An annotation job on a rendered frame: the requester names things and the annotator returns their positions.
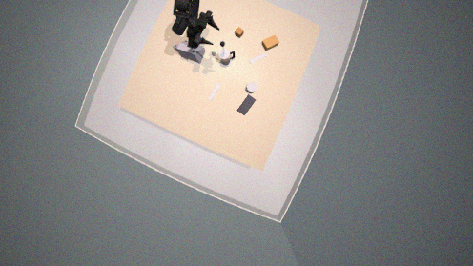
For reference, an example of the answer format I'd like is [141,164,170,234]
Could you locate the small brown cube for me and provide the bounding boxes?
[235,27,244,38]

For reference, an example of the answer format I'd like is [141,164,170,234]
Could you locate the grey cylinder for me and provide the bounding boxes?
[246,82,257,93]

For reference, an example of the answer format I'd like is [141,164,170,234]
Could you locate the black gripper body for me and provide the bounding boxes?
[188,11,213,47]

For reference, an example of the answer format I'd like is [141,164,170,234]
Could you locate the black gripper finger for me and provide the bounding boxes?
[207,16,220,30]
[198,37,213,45]

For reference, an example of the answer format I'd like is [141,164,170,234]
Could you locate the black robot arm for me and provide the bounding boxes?
[172,0,209,49]

